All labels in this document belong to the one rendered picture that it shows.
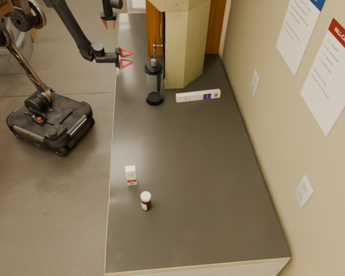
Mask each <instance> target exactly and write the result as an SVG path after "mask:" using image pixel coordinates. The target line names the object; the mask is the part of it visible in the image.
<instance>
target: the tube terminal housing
mask: <svg viewBox="0 0 345 276"><path fill-rule="evenodd" d="M210 4H211V0H165V79H164V84H165V89H178V88H184V87H185V86H187V85H188V84H189V83H191V82H192V81H194V80H195V79H196V78H197V77H199V76H200V75H201V74H202V73H203V65H204V55H205V46H206V37H207V31H208V22H209V13H210Z"/></svg>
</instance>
